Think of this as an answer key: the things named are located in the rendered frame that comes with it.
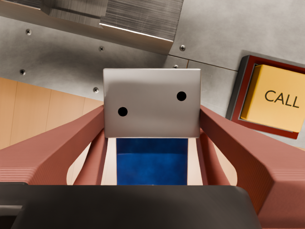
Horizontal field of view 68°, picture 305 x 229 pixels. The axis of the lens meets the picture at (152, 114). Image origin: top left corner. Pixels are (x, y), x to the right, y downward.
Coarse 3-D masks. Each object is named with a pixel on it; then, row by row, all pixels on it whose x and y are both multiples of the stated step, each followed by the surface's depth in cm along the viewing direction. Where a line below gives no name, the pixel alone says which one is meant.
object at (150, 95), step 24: (120, 72) 11; (144, 72) 11; (168, 72) 11; (192, 72) 11; (120, 96) 11; (144, 96) 11; (168, 96) 11; (192, 96) 11; (120, 120) 12; (144, 120) 12; (168, 120) 12; (192, 120) 12; (120, 144) 13; (144, 144) 13; (168, 144) 13; (120, 168) 13; (144, 168) 13; (168, 168) 13
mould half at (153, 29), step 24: (0, 0) 17; (24, 0) 17; (120, 0) 17; (144, 0) 17; (168, 0) 17; (48, 24) 24; (72, 24) 20; (120, 24) 17; (144, 24) 17; (168, 24) 17; (144, 48) 25; (168, 48) 21
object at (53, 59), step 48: (192, 0) 26; (240, 0) 26; (288, 0) 26; (0, 48) 27; (48, 48) 27; (96, 48) 26; (192, 48) 26; (240, 48) 26; (288, 48) 26; (96, 96) 27
